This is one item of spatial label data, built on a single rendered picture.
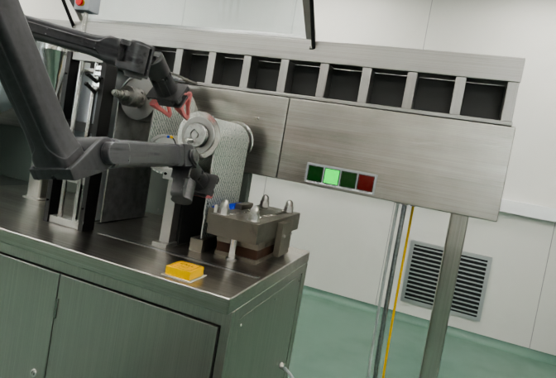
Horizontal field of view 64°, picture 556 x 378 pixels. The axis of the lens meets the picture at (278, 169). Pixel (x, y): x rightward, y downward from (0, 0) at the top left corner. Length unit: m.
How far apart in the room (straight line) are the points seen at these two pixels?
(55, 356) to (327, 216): 2.92
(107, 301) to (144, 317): 0.12
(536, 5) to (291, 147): 2.88
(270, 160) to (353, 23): 2.65
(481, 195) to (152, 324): 1.04
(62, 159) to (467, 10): 3.65
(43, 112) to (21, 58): 0.08
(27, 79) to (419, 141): 1.17
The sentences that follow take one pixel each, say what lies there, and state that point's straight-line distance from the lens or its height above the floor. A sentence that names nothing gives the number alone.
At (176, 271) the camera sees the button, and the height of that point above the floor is 0.92.
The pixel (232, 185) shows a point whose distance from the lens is 1.52.
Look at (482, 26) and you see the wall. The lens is 4.05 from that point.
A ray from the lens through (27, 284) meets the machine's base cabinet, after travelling 1.47.
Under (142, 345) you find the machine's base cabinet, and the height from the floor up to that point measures 0.71.
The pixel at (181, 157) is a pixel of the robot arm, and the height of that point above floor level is 1.19.
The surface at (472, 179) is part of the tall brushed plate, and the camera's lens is 1.53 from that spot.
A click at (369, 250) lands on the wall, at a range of 3.95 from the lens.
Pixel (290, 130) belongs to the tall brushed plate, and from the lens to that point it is 1.62.
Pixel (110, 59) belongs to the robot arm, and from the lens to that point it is 1.13.
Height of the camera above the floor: 1.26
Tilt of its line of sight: 3 degrees down
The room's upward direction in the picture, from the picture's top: 10 degrees clockwise
